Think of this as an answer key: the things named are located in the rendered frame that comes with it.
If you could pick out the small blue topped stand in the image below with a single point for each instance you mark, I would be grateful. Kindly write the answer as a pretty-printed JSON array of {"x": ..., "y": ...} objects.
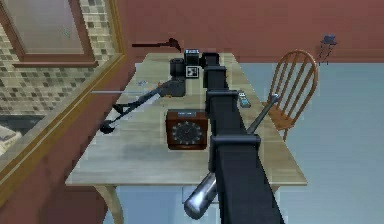
[{"x": 328, "y": 40}]

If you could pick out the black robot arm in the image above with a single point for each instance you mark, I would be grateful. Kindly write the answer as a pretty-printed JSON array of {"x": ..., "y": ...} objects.
[{"x": 240, "y": 160}]

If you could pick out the pale wooden table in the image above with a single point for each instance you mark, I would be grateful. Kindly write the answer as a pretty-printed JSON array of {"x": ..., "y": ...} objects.
[{"x": 140, "y": 160}]

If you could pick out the gold wooden framed window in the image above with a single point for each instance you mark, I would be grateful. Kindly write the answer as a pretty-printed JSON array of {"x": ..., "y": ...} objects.
[{"x": 63, "y": 110}]

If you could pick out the silver baseball bat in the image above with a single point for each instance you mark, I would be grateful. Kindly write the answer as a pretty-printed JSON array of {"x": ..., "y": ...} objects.
[{"x": 199, "y": 201}]

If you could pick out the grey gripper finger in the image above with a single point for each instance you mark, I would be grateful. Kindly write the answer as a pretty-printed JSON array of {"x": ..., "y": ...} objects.
[
  {"x": 133, "y": 110},
  {"x": 140, "y": 98}
]

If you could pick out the grey remote control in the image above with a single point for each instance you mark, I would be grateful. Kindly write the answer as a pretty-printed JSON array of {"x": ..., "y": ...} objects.
[{"x": 244, "y": 99}]

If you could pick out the brown wooden spindle chair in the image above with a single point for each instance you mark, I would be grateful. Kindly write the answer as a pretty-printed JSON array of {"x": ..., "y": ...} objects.
[{"x": 293, "y": 90}]

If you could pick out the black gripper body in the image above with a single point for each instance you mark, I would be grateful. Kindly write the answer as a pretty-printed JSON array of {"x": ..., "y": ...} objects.
[{"x": 177, "y": 87}]

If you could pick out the brown framed window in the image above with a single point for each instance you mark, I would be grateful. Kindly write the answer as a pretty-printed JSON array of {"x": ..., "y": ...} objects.
[{"x": 87, "y": 43}]

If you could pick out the small grey flat item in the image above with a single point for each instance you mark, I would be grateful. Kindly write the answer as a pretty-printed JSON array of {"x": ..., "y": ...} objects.
[{"x": 142, "y": 83}]

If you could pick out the brown square alarm clock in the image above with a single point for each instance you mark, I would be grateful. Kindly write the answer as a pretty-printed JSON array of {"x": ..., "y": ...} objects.
[{"x": 186, "y": 130}]

